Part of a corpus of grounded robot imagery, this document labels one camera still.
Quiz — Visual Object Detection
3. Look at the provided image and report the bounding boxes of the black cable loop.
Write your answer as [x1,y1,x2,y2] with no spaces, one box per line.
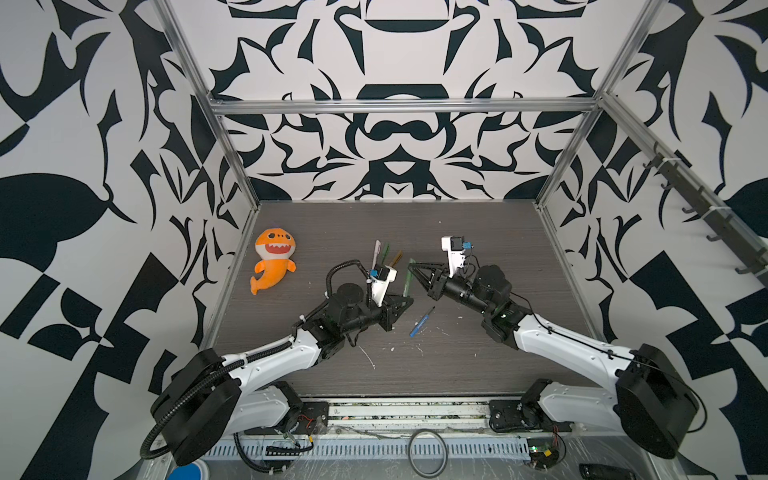
[407,429,449,479]

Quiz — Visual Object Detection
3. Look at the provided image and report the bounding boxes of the orange shark plush toy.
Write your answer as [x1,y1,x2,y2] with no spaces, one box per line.
[250,228,297,295]

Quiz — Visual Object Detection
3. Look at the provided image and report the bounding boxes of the black device bottom right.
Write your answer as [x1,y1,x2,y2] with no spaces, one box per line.
[578,463,637,480]

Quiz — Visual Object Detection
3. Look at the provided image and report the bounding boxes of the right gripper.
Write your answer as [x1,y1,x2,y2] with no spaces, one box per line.
[411,263,495,320]

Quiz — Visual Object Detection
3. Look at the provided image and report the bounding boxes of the orange pen cap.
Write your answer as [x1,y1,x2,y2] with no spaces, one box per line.
[389,250,403,268]

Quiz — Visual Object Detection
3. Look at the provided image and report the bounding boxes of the green lit circuit board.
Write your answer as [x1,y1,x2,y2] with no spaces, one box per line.
[527,439,568,471]

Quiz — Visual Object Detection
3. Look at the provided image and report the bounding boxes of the blue round button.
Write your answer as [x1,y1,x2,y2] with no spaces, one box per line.
[167,461,210,480]

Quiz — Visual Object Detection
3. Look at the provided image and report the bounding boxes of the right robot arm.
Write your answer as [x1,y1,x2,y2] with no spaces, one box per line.
[408,263,703,459]

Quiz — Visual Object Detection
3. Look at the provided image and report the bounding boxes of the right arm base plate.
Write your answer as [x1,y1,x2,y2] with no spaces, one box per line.
[488,400,572,433]

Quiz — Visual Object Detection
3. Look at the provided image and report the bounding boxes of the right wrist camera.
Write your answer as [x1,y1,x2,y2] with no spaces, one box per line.
[441,236,473,277]

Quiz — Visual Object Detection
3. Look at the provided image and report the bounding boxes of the dark green pen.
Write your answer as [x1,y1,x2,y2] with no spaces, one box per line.
[402,268,413,297]

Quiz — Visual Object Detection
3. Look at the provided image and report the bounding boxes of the white slotted cable duct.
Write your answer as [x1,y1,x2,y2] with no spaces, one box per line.
[241,435,529,461]

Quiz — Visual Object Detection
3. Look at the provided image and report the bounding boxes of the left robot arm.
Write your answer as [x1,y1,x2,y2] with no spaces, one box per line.
[139,260,413,466]

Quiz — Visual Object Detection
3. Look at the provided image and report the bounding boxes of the blue pen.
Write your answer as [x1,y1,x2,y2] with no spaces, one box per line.
[409,306,435,338]

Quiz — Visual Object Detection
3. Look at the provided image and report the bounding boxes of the wall hook rail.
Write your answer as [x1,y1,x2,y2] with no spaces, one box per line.
[643,141,768,277]

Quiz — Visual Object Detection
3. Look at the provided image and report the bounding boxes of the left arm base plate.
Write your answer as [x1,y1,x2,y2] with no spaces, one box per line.
[245,401,329,435]

